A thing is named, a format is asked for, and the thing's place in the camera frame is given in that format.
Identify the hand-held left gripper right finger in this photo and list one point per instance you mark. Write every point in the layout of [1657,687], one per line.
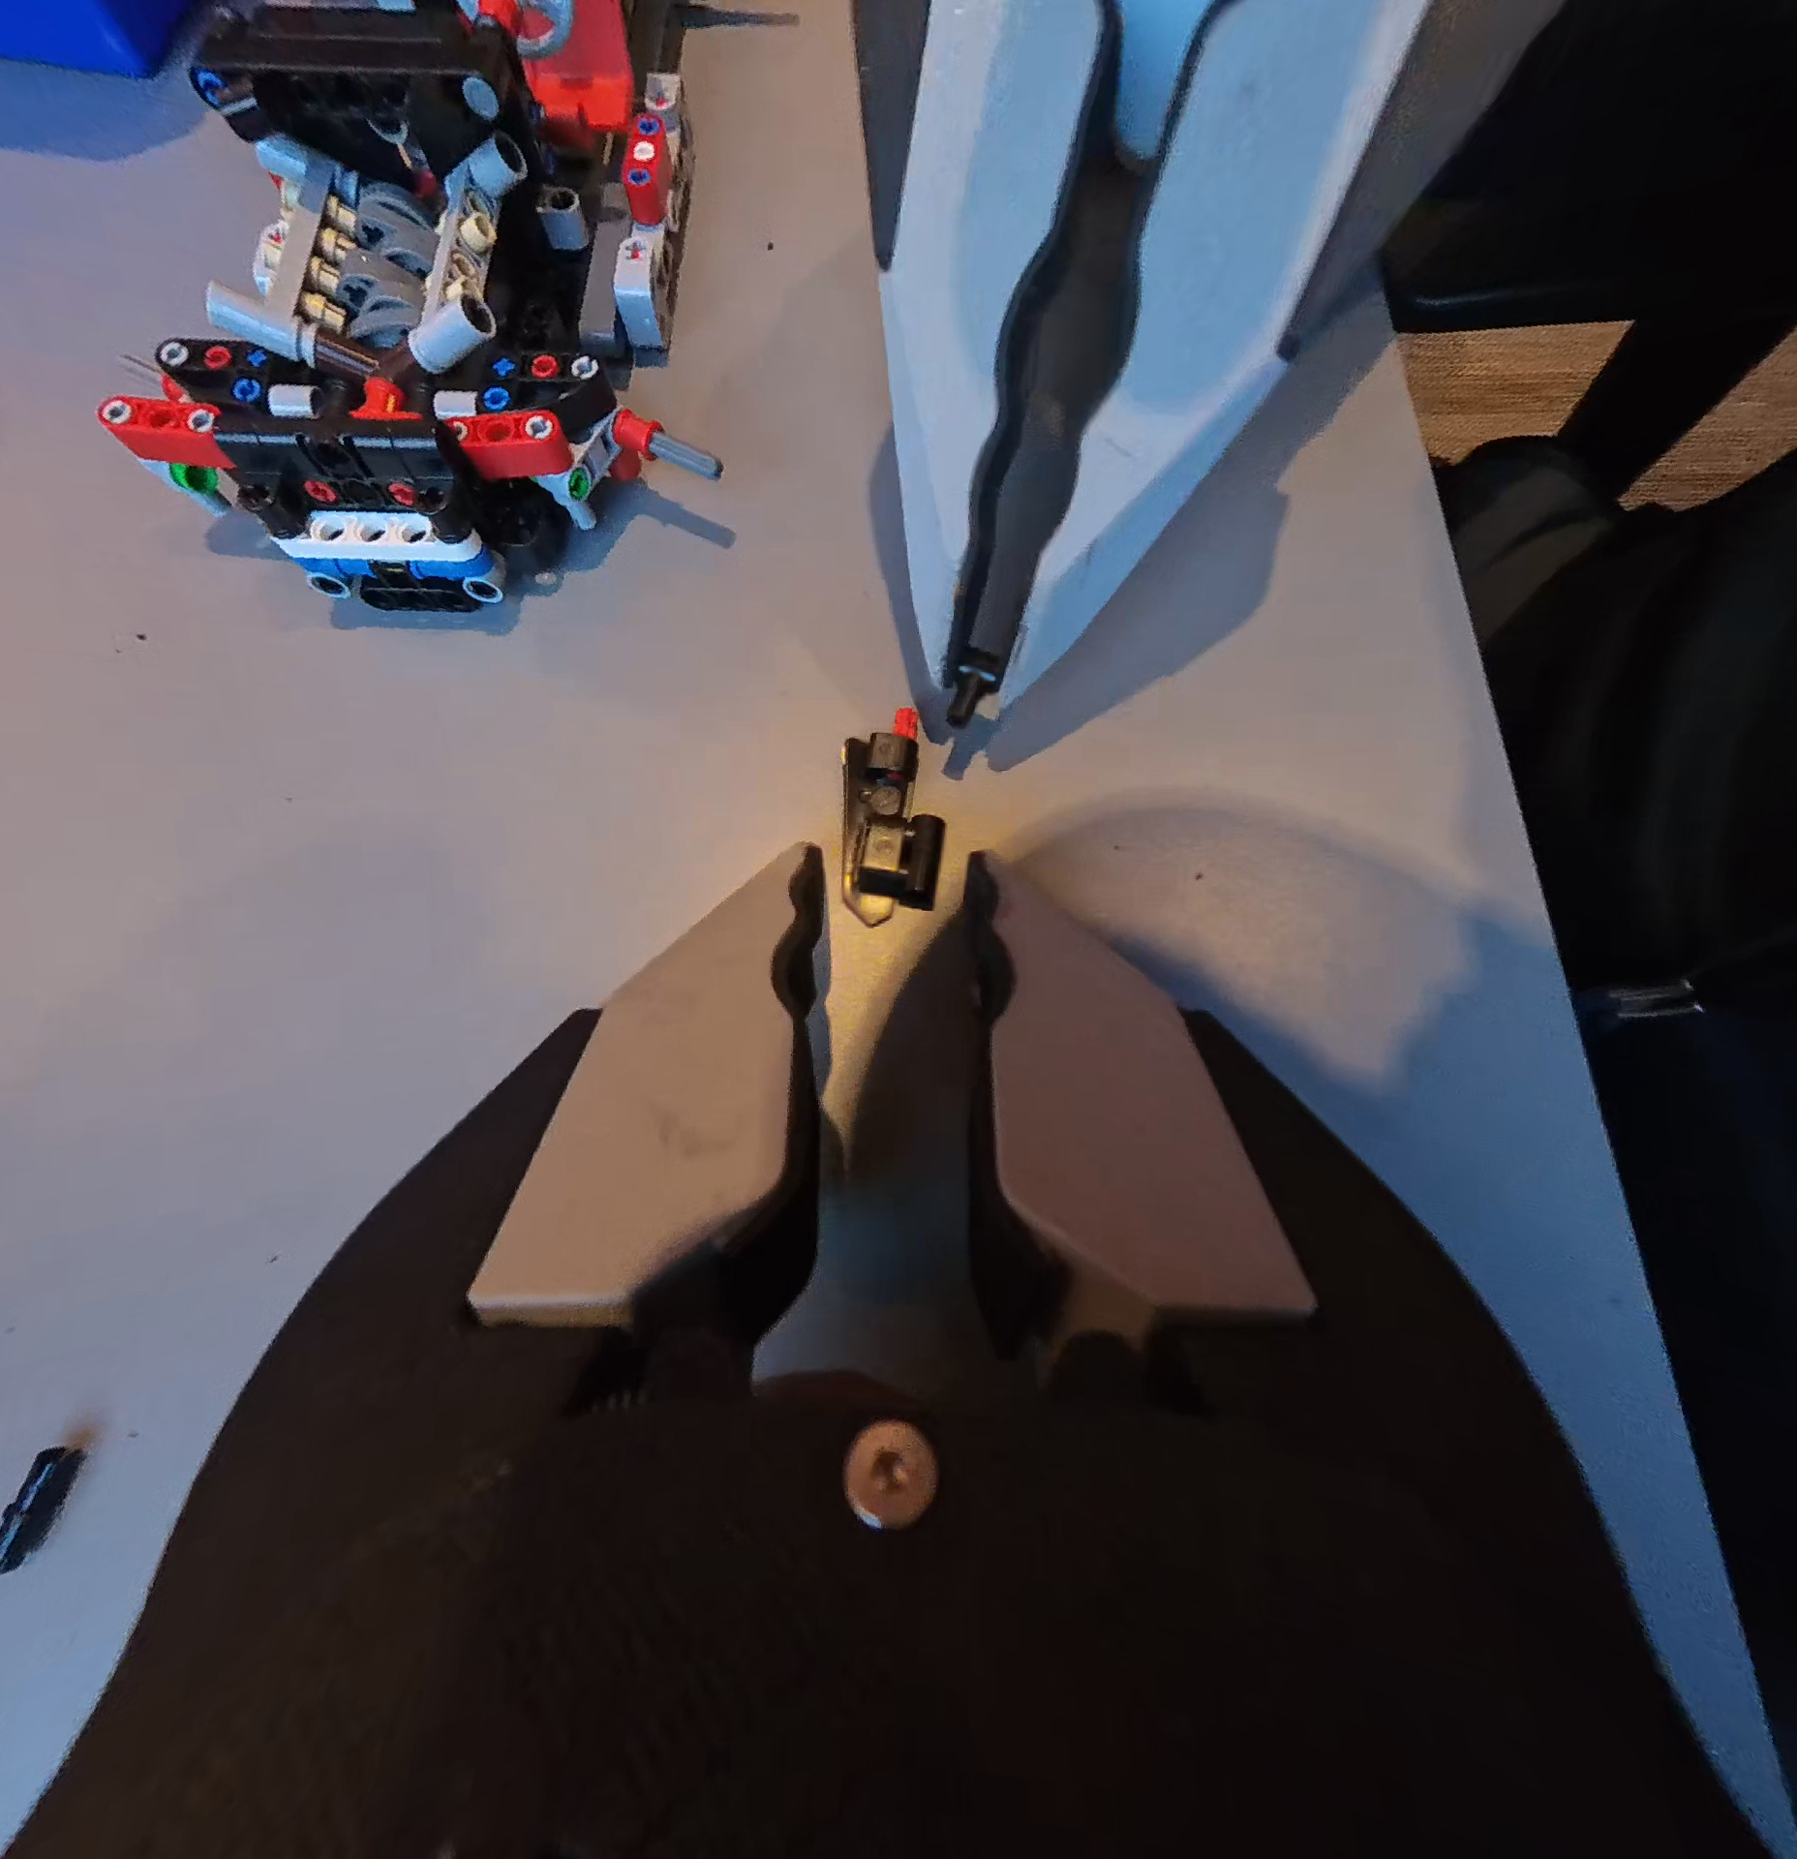
[1131,1147]

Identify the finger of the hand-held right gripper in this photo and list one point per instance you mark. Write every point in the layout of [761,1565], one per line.
[1234,262]
[972,174]

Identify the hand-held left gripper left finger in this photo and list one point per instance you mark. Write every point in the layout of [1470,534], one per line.
[651,1147]

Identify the small black brick assembly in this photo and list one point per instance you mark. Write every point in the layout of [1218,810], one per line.
[885,829]

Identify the black connector pin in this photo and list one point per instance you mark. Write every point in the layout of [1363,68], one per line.
[966,698]

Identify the grey desk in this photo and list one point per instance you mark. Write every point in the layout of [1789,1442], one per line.
[405,872]

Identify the black office chair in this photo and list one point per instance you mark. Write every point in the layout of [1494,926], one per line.
[1640,147]

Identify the toy brick car model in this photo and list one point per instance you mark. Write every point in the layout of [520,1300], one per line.
[391,291]

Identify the person's dark clothing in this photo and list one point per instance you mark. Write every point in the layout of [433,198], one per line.
[1683,725]

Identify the long black brick pin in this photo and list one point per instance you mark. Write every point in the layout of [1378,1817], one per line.
[31,1511]

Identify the blue box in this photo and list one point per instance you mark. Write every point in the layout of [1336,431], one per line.
[71,29]

